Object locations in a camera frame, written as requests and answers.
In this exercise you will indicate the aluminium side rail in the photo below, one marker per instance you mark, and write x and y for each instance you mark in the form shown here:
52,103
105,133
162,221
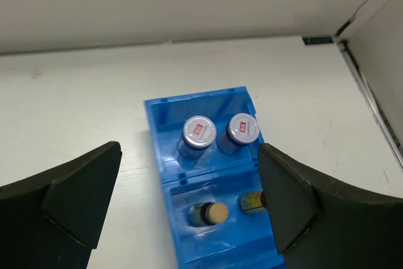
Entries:
376,110

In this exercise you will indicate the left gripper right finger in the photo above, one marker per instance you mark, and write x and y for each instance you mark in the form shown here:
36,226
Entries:
321,222

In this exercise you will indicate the blue three-compartment bin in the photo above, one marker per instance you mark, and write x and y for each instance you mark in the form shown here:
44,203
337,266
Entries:
243,240

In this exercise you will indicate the yellow small bottle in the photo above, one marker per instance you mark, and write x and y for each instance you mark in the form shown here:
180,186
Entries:
252,202
207,214

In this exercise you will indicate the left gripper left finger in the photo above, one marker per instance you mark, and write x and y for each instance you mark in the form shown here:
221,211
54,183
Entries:
54,219

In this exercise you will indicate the dark corner label sticker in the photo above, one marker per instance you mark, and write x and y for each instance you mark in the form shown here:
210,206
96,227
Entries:
317,40

